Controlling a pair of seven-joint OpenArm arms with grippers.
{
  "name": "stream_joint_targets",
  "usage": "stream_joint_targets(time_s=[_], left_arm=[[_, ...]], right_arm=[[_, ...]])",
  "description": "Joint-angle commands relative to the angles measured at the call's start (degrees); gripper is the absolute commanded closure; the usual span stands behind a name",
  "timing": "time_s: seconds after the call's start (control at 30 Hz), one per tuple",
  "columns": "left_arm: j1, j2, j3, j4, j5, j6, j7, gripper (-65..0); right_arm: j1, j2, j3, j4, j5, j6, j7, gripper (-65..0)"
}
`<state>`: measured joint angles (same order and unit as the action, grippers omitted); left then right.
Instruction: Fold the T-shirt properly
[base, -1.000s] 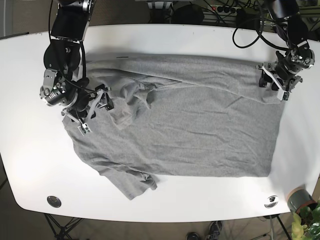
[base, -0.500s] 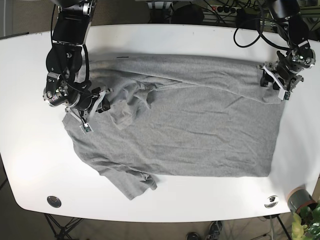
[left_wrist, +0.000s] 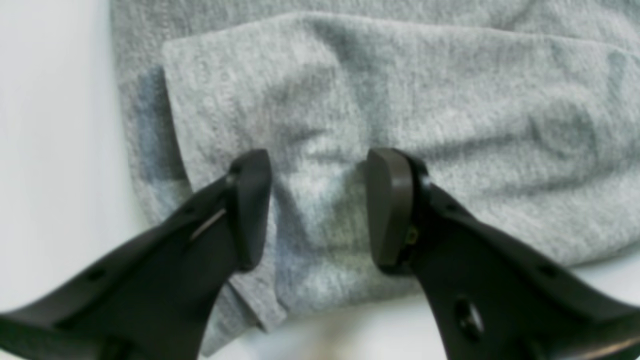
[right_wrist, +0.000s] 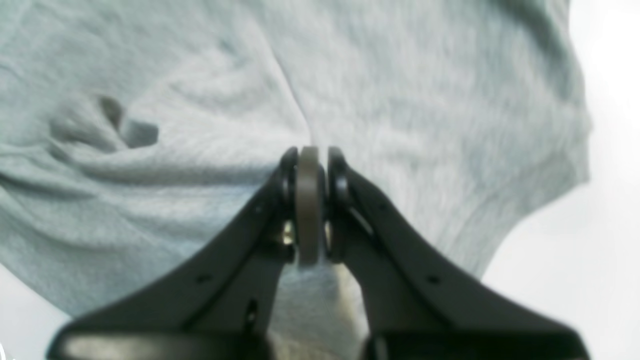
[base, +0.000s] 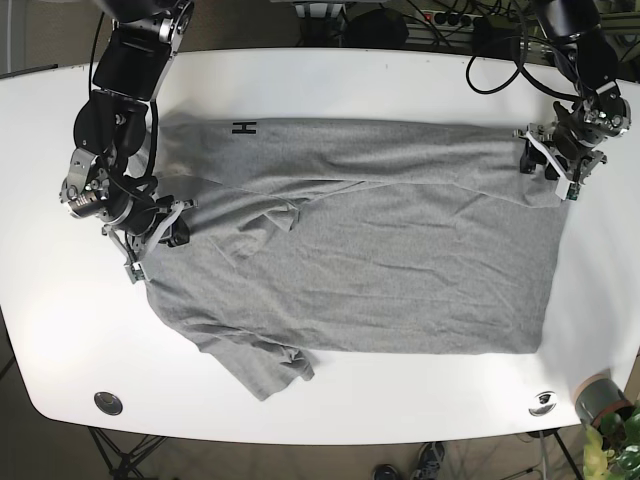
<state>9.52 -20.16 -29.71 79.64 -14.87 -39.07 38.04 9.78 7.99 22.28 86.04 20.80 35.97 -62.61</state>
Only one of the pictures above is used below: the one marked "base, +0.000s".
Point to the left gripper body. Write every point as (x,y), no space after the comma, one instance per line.
(567,148)

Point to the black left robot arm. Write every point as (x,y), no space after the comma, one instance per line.
(572,31)

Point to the person's dark shoes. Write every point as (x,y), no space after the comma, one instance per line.
(427,464)

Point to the grey printed T-shirt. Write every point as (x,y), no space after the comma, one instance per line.
(351,235)

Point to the green potted plant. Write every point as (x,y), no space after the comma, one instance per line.
(612,452)

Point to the right metal table grommet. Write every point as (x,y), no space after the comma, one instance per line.
(542,403)

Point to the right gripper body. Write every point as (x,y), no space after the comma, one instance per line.
(134,219)

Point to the left metal table grommet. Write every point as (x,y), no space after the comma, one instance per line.
(108,403)

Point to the metal table grommet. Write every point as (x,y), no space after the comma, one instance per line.
(542,403)
(108,403)

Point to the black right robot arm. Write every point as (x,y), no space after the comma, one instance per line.
(120,120)

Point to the grey plant pot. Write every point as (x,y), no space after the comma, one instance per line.
(598,396)

